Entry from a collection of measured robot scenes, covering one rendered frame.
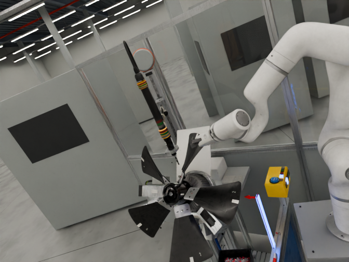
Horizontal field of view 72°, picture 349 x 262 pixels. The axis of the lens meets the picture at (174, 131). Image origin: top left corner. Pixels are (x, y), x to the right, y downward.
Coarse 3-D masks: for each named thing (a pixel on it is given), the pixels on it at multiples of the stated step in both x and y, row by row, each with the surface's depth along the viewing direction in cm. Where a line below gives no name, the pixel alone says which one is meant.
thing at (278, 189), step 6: (270, 168) 139; (276, 168) 137; (270, 174) 134; (276, 174) 132; (270, 180) 130; (270, 186) 128; (276, 186) 126; (282, 186) 124; (288, 186) 131; (270, 192) 130; (276, 192) 128; (282, 192) 126
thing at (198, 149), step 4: (188, 144) 142; (188, 148) 139; (192, 148) 131; (196, 148) 127; (200, 148) 123; (188, 152) 136; (192, 152) 129; (196, 152) 125; (188, 156) 131; (192, 156) 127; (188, 160) 130; (192, 160) 125; (184, 164) 133; (188, 164) 127; (184, 168) 130; (184, 172) 128
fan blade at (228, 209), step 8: (224, 184) 124; (232, 184) 121; (240, 184) 119; (200, 192) 125; (208, 192) 123; (216, 192) 121; (224, 192) 119; (240, 192) 115; (200, 200) 120; (208, 200) 119; (216, 200) 117; (224, 200) 116; (208, 208) 116; (216, 208) 114; (224, 208) 113; (232, 208) 111; (216, 216) 112; (224, 216) 111; (232, 216) 109
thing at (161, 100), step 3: (159, 99) 173; (162, 99) 170; (156, 102) 168; (159, 102) 168; (162, 102) 168; (165, 102) 168; (159, 105) 168; (165, 105) 169; (159, 108) 169; (165, 108) 170
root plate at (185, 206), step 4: (184, 204) 131; (188, 204) 131; (176, 208) 129; (180, 208) 130; (184, 208) 130; (188, 208) 131; (176, 212) 128; (180, 212) 129; (184, 212) 129; (188, 212) 130; (176, 216) 128; (180, 216) 128
